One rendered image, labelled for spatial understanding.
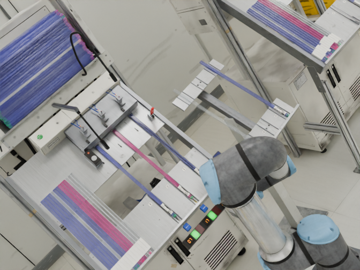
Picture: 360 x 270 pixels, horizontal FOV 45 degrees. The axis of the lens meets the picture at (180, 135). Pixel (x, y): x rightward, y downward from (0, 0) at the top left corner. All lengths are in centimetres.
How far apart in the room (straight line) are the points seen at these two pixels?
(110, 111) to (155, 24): 204
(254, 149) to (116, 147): 99
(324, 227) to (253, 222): 26
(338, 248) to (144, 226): 81
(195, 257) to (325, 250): 107
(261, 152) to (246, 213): 20
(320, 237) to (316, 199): 128
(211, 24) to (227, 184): 168
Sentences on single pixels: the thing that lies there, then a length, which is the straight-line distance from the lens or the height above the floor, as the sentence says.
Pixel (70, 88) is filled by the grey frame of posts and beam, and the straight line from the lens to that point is 209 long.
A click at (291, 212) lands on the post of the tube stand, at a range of 250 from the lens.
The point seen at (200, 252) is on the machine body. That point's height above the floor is 28.
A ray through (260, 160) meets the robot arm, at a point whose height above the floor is 115.
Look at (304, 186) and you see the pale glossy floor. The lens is 283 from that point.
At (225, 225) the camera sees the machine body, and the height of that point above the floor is 27.
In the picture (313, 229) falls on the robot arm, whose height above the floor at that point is 78.
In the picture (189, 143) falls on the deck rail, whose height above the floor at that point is 88.
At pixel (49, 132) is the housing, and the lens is 203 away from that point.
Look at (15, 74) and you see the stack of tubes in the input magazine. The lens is 200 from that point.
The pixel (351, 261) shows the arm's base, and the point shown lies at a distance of 156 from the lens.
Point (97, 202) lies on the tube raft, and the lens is 194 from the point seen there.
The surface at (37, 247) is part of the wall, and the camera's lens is 383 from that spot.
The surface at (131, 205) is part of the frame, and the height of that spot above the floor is 66.
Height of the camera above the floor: 181
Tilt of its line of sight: 26 degrees down
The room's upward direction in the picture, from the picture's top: 35 degrees counter-clockwise
